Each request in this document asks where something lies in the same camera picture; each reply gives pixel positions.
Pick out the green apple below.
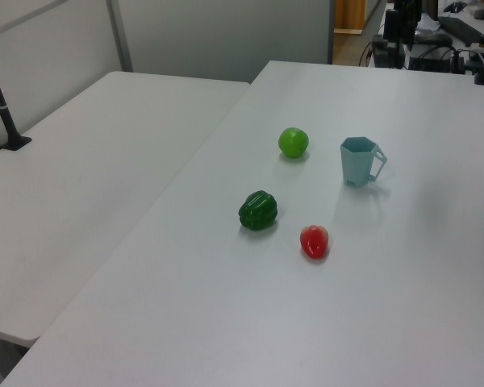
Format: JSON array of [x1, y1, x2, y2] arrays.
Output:
[[277, 127, 310, 160]]

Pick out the white side table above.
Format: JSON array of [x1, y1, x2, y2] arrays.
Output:
[[0, 71, 251, 347]]

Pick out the black camera stand pole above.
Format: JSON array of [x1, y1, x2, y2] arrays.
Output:
[[0, 40, 32, 151]]

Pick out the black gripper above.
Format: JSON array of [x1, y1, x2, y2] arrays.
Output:
[[384, 0, 424, 46]]

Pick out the red bell pepper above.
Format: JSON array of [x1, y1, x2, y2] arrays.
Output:
[[299, 224, 330, 260]]

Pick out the brown wooden door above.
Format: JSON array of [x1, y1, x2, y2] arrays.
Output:
[[333, 0, 367, 35]]

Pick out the black equipment box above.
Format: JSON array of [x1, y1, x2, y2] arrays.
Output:
[[407, 47, 469, 74]]

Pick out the grey partition post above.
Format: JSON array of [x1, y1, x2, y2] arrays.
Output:
[[106, 0, 134, 73]]

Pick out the dark green bell pepper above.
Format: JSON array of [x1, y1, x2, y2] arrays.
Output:
[[238, 189, 279, 231]]

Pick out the light blue hexagonal mug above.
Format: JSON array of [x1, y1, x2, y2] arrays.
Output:
[[340, 136, 389, 188]]

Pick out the black keyboard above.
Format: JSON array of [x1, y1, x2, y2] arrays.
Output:
[[437, 15, 484, 46]]

